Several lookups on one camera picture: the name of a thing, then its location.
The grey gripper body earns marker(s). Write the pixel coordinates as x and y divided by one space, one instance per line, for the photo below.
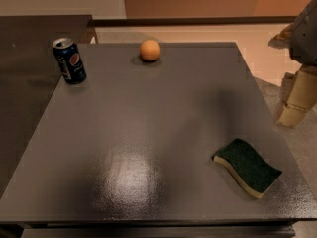
305 39

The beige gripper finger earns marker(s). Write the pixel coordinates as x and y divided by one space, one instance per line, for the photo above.
282 39
298 95

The orange fruit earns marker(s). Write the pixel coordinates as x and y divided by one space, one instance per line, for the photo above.
150 50

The green and yellow sponge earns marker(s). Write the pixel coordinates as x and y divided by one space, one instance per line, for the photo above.
248 168

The blue Pepsi can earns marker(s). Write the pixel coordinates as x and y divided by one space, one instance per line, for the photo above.
69 60

